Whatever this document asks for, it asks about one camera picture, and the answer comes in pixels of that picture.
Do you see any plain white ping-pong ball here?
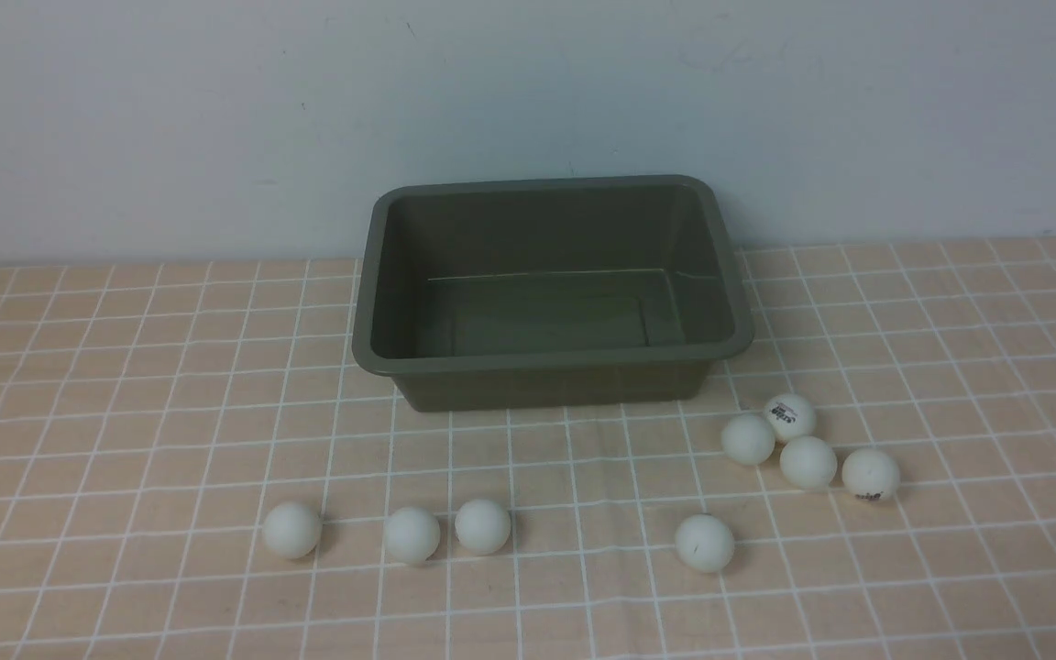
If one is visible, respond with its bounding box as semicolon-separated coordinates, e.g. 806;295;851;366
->
720;412;776;467

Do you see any white ping-pong ball top logo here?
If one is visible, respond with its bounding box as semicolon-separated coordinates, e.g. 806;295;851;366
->
762;392;818;444

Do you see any white ping-pong ball with speck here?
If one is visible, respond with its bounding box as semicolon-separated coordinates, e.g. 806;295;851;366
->
675;513;736;574

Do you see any white ping-pong ball side logo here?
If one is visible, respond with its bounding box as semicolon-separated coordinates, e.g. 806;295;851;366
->
779;435;838;491

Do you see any olive green plastic bin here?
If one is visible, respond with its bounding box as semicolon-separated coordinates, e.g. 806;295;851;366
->
352;174;755;413

